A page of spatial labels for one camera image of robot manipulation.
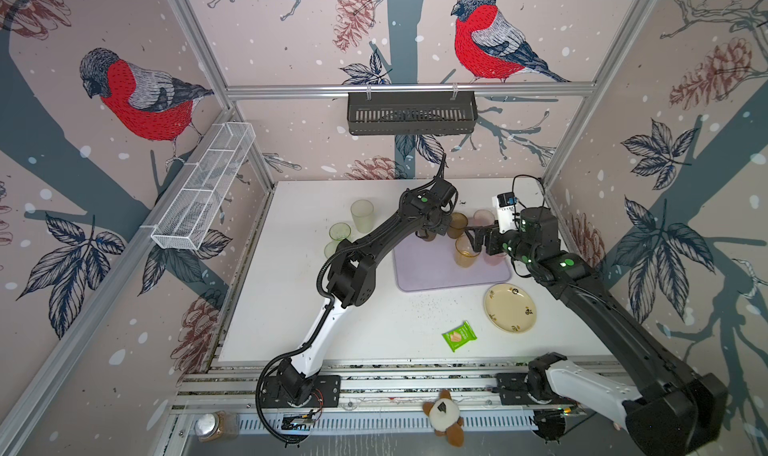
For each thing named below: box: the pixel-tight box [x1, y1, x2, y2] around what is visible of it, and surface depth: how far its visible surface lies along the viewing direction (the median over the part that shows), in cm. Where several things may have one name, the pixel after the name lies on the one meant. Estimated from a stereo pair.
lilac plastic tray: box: [393, 233, 512, 292], surface depth 98 cm
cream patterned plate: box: [484, 283, 537, 334], surface depth 89 cm
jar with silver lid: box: [194, 410, 239, 443], surface depth 63 cm
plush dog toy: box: [422, 389, 464, 447], surface depth 69 cm
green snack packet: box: [441, 320, 477, 352], surface depth 83 cm
